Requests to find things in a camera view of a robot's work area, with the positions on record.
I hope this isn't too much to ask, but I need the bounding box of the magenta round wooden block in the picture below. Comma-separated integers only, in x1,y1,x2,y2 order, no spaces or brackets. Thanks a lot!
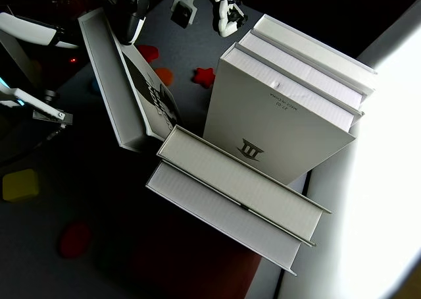
59,221,93,259

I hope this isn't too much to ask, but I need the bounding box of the white post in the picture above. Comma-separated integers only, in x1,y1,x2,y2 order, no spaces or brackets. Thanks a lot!
0,28,39,86

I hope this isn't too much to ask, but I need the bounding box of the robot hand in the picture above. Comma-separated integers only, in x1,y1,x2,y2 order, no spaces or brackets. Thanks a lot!
0,0,151,49
211,0,249,38

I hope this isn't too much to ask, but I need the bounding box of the white book with III emblem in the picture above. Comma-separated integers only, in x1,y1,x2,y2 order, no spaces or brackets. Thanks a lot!
203,41,365,185

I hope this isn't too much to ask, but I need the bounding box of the grey tablecloth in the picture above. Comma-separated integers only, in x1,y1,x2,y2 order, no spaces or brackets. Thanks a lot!
0,0,310,299

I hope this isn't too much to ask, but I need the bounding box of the Fashion India book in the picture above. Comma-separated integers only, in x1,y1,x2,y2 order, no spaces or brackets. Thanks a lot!
78,7,182,153

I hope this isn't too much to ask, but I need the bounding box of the red star wooden block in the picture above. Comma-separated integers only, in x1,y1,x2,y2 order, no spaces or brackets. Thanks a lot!
192,66,216,90

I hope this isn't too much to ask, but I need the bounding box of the red hardcover book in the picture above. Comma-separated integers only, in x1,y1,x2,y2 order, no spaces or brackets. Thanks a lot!
124,209,264,299

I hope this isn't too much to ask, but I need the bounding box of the white hardcover book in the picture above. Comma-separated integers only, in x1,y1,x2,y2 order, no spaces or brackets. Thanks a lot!
253,13,379,82
156,124,333,247
237,28,376,111

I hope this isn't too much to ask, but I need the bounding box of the book with stone wall cover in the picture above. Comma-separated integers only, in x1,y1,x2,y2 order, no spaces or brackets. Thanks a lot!
145,160,317,277

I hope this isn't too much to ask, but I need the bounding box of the red heart wooden block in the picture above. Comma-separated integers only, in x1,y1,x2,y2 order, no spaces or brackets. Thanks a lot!
136,44,160,65

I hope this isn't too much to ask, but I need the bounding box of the orange hexagon wooden block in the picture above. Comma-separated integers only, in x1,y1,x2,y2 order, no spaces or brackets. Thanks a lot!
154,67,176,88

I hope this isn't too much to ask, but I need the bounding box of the white backdrop sheet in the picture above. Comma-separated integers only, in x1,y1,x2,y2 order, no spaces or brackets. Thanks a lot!
279,0,421,299

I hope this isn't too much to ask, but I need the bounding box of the yellow square wooden block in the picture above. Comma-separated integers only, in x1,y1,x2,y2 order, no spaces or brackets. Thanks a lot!
2,168,41,203

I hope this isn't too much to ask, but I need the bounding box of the cyan light strip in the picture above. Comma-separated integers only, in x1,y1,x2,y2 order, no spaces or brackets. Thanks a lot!
0,76,26,106

